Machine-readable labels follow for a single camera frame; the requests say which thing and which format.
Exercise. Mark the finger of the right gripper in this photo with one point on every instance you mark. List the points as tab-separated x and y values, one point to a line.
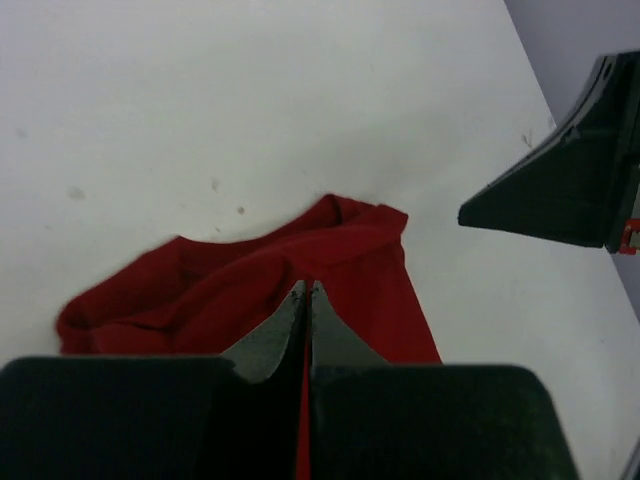
583	179

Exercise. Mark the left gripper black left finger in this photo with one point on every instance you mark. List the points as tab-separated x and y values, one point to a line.
234	415

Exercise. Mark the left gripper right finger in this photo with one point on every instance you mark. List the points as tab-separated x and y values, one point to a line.
370	419

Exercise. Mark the red t shirt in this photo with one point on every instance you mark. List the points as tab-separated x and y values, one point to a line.
191	297

